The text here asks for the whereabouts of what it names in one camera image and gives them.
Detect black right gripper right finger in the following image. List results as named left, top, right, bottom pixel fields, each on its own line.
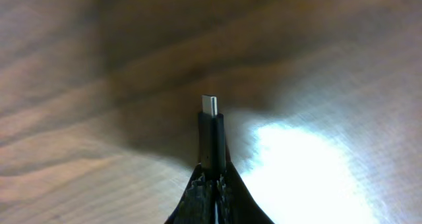
left=216, top=161, right=274, bottom=224

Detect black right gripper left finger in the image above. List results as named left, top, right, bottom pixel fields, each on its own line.
left=164, top=163, right=215, bottom=224

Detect black USB charging cable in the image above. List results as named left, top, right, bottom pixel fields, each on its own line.
left=197, top=94, right=227, bottom=179

